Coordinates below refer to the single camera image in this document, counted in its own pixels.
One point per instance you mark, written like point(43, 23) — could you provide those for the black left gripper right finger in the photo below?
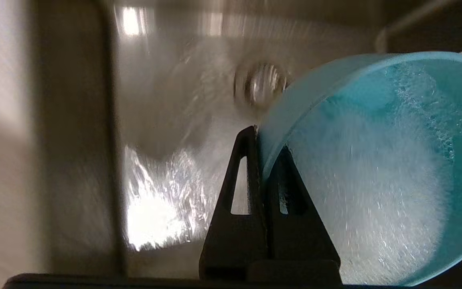
point(299, 249)

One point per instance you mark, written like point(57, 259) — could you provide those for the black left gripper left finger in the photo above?
point(231, 241)

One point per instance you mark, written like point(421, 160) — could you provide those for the stainless steel sink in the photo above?
point(167, 100)

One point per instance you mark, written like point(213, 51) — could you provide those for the round metal drain strainer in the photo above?
point(261, 84)

